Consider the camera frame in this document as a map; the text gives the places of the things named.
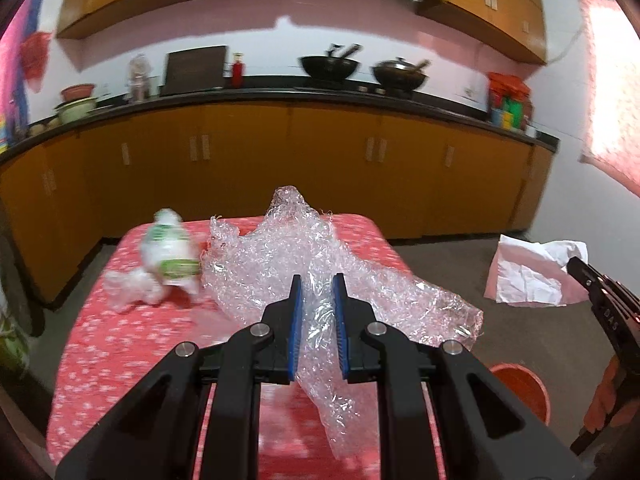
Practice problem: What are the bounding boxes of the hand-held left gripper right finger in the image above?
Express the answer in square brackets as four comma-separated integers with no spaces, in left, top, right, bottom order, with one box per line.
[331,274,586,480]

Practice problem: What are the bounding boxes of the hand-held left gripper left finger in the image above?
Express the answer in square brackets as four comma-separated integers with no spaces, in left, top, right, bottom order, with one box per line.
[55,274,304,480]

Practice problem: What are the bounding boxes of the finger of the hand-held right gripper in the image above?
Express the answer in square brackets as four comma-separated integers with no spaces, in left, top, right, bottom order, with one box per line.
[566,256,640,356]

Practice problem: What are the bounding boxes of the red plastic bin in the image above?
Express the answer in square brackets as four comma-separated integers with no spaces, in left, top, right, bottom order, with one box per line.
[487,363,551,428]

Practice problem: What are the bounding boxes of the clear bubble wrap sheet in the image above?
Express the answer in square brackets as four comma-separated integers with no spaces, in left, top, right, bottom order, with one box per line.
[200,186,485,461]

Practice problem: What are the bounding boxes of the white paper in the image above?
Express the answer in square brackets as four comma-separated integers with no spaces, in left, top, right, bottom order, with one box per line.
[484,234,589,307]

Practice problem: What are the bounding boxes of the clear plastic bag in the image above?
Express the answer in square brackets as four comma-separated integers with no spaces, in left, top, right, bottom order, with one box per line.
[102,267,166,313]

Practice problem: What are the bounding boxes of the person's right hand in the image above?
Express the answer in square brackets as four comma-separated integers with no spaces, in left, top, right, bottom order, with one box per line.
[586,355,623,436]

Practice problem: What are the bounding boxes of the orange wooden base cabinets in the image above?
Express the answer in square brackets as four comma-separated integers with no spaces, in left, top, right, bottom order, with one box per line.
[0,100,553,306]

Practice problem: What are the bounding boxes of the red floral tablecloth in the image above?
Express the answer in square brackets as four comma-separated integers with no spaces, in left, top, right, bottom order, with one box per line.
[45,213,446,480]

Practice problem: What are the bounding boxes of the colourful containers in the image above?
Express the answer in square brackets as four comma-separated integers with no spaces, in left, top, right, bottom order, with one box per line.
[490,97,532,132]

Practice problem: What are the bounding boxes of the pink patterned curtain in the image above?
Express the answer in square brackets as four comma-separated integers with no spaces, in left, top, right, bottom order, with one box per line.
[577,0,640,191]

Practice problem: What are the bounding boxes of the black kitchen countertop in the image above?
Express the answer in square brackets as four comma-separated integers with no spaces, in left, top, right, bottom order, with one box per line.
[0,76,560,161]

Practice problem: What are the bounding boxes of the black wok with lid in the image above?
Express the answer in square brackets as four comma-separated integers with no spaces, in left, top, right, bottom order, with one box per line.
[371,57,431,93]

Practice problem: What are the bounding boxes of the black open wok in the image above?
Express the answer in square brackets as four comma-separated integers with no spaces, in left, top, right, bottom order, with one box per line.
[298,44,362,83]

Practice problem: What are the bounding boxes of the black board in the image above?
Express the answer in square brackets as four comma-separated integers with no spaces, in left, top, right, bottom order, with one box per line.
[160,45,229,97]

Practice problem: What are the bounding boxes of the clear jar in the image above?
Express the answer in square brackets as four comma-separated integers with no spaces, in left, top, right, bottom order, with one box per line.
[127,54,152,103]

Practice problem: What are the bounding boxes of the green basin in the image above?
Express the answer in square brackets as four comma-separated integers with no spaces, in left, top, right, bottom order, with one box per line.
[54,97,98,126]

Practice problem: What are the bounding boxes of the red basin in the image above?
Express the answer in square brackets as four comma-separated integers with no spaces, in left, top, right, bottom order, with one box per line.
[61,84,96,103]

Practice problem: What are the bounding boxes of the red mesh bag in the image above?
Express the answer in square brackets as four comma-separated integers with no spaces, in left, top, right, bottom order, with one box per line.
[20,31,53,93]

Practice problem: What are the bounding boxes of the pink hanging cloth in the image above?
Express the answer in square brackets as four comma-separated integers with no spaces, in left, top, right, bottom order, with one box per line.
[0,0,56,156]

